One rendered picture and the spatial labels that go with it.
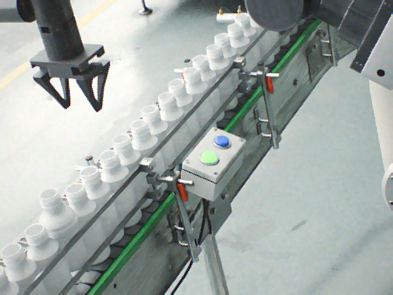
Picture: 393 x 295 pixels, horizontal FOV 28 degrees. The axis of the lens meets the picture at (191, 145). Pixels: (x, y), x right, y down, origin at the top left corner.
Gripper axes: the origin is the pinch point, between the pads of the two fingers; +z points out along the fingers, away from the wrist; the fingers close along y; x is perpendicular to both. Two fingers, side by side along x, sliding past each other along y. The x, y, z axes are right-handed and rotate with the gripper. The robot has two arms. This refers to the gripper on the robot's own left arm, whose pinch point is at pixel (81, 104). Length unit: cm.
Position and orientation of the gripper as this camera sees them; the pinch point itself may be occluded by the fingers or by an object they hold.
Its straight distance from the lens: 127.9
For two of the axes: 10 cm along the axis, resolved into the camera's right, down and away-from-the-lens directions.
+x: 4.7, -5.3, 7.0
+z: 2.0, 8.4, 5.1
